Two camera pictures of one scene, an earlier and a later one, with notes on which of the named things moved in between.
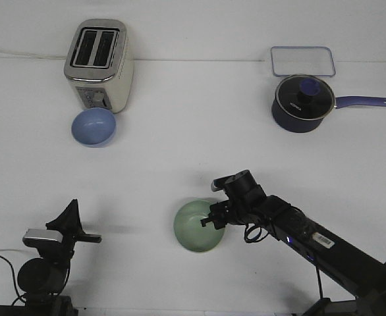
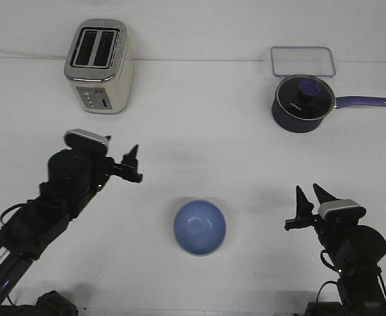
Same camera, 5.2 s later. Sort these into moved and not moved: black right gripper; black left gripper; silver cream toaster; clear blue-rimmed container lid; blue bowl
Moved: blue bowl; black left gripper; black right gripper
Not moved: silver cream toaster; clear blue-rimmed container lid
